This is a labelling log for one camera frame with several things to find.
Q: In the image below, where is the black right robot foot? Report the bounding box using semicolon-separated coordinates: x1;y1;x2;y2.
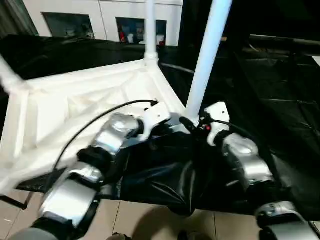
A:
178;229;211;240

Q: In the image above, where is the grey metal bench leg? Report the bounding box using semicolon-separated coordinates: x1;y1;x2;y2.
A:
0;192;33;210

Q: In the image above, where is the white sideboard cabinet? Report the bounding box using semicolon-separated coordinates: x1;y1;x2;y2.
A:
24;0;185;47

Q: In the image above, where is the white plastic table leg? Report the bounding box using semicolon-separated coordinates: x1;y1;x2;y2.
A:
143;0;160;66
183;0;233;126
0;53;27;95

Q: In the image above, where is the beige curtain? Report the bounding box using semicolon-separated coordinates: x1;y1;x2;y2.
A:
0;0;38;38

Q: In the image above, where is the white plastic table top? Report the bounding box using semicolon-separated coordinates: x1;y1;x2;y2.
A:
0;58;195;196

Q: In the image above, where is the black work mat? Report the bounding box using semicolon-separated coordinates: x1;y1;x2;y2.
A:
0;32;320;217

